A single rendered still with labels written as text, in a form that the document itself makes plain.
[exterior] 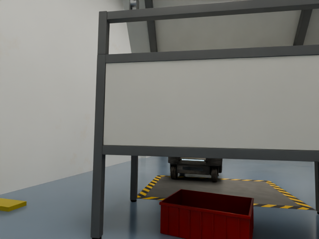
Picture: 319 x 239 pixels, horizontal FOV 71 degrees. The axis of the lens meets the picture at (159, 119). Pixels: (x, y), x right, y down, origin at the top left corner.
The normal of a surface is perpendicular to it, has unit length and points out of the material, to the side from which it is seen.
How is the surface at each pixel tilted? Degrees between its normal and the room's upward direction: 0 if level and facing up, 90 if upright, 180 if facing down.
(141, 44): 129
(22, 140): 90
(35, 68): 90
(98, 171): 90
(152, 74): 90
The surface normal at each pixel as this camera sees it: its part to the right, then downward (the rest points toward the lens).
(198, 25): -0.14, 0.57
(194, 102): -0.17, -0.07
